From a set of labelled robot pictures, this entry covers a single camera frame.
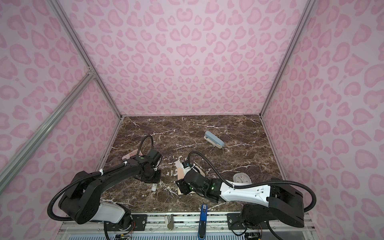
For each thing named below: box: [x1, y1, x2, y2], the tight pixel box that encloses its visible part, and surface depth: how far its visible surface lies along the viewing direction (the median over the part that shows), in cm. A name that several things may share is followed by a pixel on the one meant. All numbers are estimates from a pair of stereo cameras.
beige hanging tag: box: [164, 214, 174, 231], surface depth 73 cm
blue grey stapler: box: [203, 130, 225, 149], surface depth 103 cm
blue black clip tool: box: [198, 204, 208, 240], surface depth 73 cm
